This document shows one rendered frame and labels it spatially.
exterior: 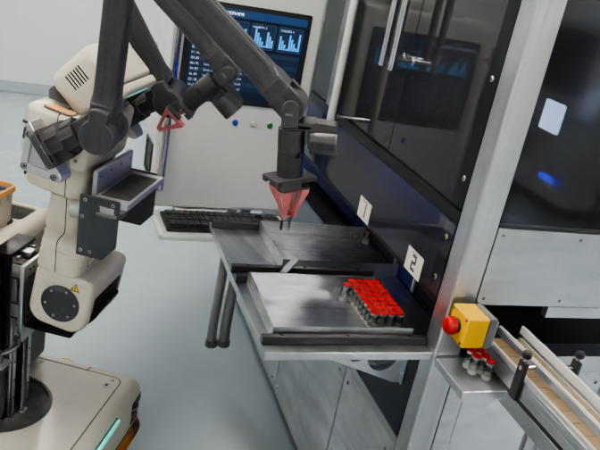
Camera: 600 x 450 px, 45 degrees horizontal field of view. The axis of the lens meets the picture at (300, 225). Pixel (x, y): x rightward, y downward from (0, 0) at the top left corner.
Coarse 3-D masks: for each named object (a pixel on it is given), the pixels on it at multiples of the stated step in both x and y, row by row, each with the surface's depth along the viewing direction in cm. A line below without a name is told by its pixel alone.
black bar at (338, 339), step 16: (272, 336) 155; (288, 336) 156; (304, 336) 157; (320, 336) 158; (336, 336) 160; (352, 336) 161; (368, 336) 162; (384, 336) 164; (400, 336) 165; (416, 336) 166
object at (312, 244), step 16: (272, 224) 213; (304, 224) 216; (320, 224) 217; (272, 240) 199; (288, 240) 210; (304, 240) 212; (320, 240) 214; (336, 240) 217; (352, 240) 219; (288, 256) 199; (304, 256) 201; (320, 256) 203; (336, 256) 205; (352, 256) 208; (368, 256) 210; (384, 272) 200
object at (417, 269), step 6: (408, 252) 178; (414, 252) 175; (408, 258) 178; (414, 258) 175; (420, 258) 172; (408, 264) 178; (420, 264) 172; (408, 270) 177; (414, 270) 174; (420, 270) 172; (414, 276) 174
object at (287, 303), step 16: (256, 272) 179; (272, 272) 180; (256, 288) 170; (272, 288) 179; (288, 288) 181; (304, 288) 183; (320, 288) 184; (336, 288) 186; (256, 304) 169; (272, 304) 171; (288, 304) 173; (304, 304) 174; (320, 304) 176; (336, 304) 178; (272, 320) 165; (288, 320) 166; (304, 320) 167; (320, 320) 169; (336, 320) 170; (352, 320) 172
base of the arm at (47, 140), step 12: (72, 120) 155; (36, 132) 153; (48, 132) 154; (60, 132) 154; (72, 132) 153; (36, 144) 152; (48, 144) 154; (60, 144) 154; (72, 144) 154; (48, 156) 155; (60, 156) 156; (72, 156) 157; (48, 168) 154
